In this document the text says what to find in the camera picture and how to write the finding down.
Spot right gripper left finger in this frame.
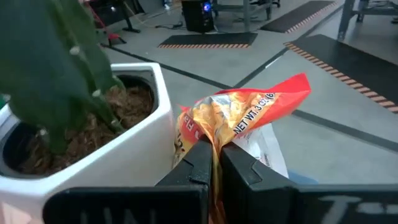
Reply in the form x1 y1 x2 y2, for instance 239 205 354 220
156 136 214 224

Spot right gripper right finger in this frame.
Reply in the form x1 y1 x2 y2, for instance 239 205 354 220
220 141 297 224

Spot orange Maruchan ramen pack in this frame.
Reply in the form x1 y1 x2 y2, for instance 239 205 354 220
172 72 312 224

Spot white hexagonal planter pot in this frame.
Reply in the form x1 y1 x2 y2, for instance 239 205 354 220
0 62 175 224

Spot black hazard-striped floor mat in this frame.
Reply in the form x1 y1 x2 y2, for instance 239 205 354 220
259 0 339 34
157 31 259 50
284 33 398 114

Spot black computer tower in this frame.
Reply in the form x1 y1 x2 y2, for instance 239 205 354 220
181 0 216 34

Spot black floor stand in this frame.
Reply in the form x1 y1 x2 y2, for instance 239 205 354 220
119 0 141 34

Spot red and black stand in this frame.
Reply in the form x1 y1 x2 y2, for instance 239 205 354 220
83 0 127 48

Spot grey metal table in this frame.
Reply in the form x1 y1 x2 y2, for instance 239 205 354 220
213 0 274 23

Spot green cactus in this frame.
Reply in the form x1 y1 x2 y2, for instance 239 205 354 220
0 0 126 156

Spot dark metal table legs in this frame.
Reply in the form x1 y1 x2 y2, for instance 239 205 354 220
337 0 398 41

